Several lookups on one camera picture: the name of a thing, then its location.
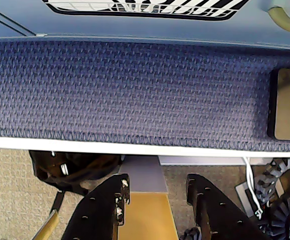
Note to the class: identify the black ribbed plastic object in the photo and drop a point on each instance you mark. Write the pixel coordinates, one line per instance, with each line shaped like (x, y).
(287, 220)

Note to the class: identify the grey floor outlet box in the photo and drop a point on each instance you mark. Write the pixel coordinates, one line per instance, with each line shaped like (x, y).
(245, 197)

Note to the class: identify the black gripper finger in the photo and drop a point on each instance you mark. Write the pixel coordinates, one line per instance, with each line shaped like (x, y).
(222, 220)
(97, 212)

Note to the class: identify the grey table leg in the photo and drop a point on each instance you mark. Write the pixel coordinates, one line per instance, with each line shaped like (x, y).
(142, 175)

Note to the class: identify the yellow wooden board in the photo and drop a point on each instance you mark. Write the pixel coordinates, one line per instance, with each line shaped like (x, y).
(147, 217)

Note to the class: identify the tan metal rod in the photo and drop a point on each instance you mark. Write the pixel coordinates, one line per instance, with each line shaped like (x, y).
(47, 225)

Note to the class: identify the black bag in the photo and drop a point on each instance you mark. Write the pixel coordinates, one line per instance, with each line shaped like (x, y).
(85, 170)

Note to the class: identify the blue woven floor mat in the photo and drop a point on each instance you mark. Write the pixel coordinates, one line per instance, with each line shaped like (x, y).
(135, 95)

